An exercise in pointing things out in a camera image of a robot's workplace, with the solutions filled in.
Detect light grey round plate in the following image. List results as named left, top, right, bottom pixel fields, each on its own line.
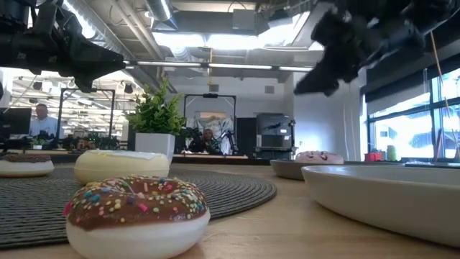
left=300, top=164, right=460, bottom=249

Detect green plant in white pot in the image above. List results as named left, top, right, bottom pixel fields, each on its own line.
left=126, top=78, right=188, bottom=163

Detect cream donut with white icing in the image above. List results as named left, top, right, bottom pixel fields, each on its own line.
left=73, top=149, right=171, bottom=185

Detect yellow hanging cord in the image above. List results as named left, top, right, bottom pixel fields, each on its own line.
left=429, top=30, right=460, bottom=159

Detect chocolate iced donut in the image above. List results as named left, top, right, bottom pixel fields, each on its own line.
left=0, top=153, right=55, bottom=178

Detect person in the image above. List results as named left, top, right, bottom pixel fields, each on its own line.
left=28, top=103, right=60, bottom=140
left=192, top=128, right=220, bottom=155

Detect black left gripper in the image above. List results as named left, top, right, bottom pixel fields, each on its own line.
left=21, top=0, right=127, bottom=94

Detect pink iced donut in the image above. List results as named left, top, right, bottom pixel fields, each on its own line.
left=294, top=150, right=345, bottom=165

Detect dark woven round placemat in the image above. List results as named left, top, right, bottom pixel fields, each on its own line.
left=0, top=167, right=277, bottom=250

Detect black computer monitor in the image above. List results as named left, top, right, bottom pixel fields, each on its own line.
left=0, top=106, right=32, bottom=145

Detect silver ventilation duct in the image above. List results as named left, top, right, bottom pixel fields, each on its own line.
left=145, top=0, right=179, bottom=30

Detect chocolate donut with colourful sprinkles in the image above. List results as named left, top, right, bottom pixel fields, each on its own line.
left=63, top=175, right=211, bottom=259

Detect dark grey round plate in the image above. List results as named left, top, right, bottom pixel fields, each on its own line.
left=270, top=159, right=346, bottom=181

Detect black metal stand frame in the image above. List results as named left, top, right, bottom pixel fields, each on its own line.
left=57, top=87, right=116, bottom=148
left=183, top=93, right=237, bottom=155

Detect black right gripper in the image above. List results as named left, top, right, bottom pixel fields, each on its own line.
left=293, top=0, right=428, bottom=98

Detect ceiling strip light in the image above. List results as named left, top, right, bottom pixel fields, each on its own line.
left=208, top=63, right=273, bottom=71
left=278, top=65, right=314, bottom=73
left=136, top=60, right=203, bottom=68

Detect black equipment cabinet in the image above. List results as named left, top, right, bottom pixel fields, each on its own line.
left=254, top=112, right=298, bottom=161

